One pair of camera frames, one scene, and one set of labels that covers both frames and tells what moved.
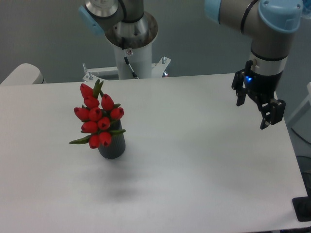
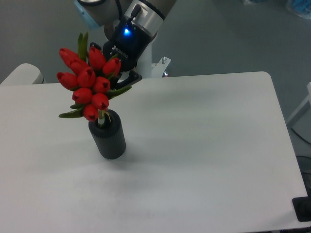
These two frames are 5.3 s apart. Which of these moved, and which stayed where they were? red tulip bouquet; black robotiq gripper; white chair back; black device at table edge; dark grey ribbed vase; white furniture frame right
Moved: red tulip bouquet; black robotiq gripper
Stayed: black device at table edge; white chair back; dark grey ribbed vase; white furniture frame right
